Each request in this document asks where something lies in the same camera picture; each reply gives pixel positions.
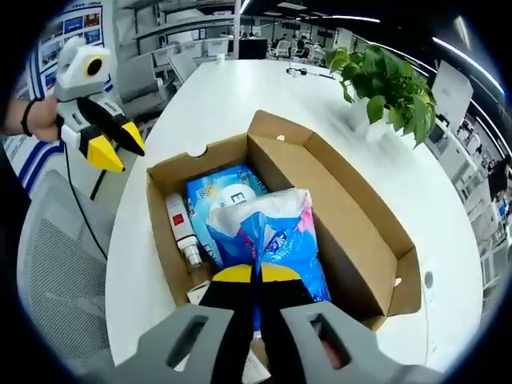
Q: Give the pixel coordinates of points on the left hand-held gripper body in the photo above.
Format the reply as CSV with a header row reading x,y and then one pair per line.
x,y
76,86

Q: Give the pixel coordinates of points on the small white cup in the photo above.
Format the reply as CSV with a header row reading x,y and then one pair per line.
x,y
219,59

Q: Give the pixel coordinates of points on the wall poster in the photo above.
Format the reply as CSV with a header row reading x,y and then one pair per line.
x,y
76,36

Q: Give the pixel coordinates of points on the blue striped white board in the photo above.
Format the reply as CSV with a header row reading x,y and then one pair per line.
x,y
34,168

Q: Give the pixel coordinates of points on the brown cardboard shoe box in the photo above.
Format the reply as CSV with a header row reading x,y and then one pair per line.
x,y
360,240

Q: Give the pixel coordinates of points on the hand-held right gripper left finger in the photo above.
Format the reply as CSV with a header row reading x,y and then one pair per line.
x,y
224,304

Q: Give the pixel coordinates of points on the green potted plant white pot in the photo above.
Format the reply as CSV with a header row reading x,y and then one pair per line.
x,y
384,84

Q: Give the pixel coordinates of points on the thin dark stick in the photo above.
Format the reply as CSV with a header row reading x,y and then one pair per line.
x,y
322,75

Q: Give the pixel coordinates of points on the person's left hand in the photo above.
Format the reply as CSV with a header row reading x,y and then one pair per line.
x,y
46,120

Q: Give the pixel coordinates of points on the blue soft tissue pack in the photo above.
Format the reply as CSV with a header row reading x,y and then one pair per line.
x,y
288,248

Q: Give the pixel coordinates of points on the white spray bottle red label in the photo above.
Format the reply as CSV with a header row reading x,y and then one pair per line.
x,y
178,224

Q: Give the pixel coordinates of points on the blue wet wipes pack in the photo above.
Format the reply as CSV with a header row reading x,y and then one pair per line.
x,y
208,200

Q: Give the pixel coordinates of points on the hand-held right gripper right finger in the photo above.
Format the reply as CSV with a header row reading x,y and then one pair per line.
x,y
288,308

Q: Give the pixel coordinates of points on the grey wall shelving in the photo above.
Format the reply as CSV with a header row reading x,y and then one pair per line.
x,y
180,24

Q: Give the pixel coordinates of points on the black wristband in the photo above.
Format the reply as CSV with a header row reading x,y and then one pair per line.
x,y
27,116

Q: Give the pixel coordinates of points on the grey mesh office chair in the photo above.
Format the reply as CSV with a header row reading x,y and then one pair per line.
x,y
60,280

